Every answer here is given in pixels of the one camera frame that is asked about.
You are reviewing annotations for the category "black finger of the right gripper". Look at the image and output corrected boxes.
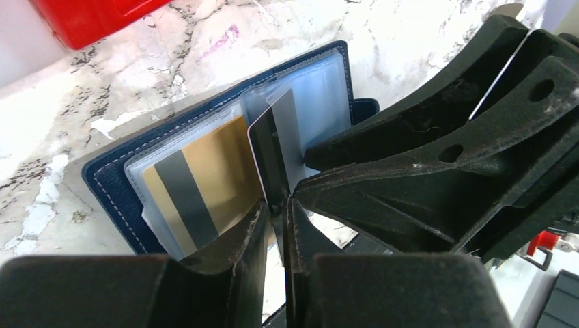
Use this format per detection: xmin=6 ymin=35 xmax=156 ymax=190
xmin=305 ymin=14 xmax=528 ymax=171
xmin=294 ymin=30 xmax=578 ymax=261

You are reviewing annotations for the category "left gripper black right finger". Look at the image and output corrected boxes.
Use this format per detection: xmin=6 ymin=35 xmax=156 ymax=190
xmin=282 ymin=198 xmax=511 ymax=327

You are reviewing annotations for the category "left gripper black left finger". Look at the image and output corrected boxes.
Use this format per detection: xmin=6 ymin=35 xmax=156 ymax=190
xmin=1 ymin=201 xmax=270 ymax=327

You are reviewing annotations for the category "navy blue card holder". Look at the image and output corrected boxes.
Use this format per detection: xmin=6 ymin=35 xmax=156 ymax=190
xmin=81 ymin=41 xmax=379 ymax=259

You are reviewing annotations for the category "red plastic bin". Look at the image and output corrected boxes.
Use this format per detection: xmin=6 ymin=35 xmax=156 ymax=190
xmin=31 ymin=0 xmax=170 ymax=50

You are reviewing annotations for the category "white plastic bin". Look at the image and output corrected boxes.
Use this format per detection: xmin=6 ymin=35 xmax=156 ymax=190
xmin=1 ymin=0 xmax=66 ymax=87

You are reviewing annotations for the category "red clamp tool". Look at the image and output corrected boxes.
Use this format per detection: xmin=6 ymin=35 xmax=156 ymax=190
xmin=519 ymin=230 xmax=576 ymax=271

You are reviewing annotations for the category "black storage crate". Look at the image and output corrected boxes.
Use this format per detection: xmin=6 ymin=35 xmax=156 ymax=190
xmin=535 ymin=270 xmax=578 ymax=328

